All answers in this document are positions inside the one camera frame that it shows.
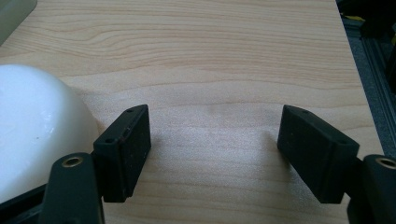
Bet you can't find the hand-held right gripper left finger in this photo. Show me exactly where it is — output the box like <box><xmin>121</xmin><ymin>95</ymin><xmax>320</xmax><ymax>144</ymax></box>
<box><xmin>92</xmin><ymin>104</ymin><xmax>152</xmax><ymax>203</ymax></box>

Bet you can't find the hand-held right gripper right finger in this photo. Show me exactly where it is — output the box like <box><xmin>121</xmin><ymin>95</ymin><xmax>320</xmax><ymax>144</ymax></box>
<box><xmin>276</xmin><ymin>104</ymin><xmax>361</xmax><ymax>204</ymax></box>

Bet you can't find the white bowl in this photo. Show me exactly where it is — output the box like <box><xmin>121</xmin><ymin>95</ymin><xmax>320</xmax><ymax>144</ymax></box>
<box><xmin>0</xmin><ymin>63</ymin><xmax>100</xmax><ymax>204</ymax></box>

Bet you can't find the pale green container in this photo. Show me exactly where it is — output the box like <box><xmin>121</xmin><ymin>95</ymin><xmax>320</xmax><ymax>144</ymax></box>
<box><xmin>0</xmin><ymin>0</ymin><xmax>38</xmax><ymax>47</ymax></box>

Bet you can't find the grey metal frame rail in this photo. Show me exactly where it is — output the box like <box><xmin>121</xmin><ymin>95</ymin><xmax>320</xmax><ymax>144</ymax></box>
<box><xmin>341</xmin><ymin>17</ymin><xmax>396</xmax><ymax>160</ymax></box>

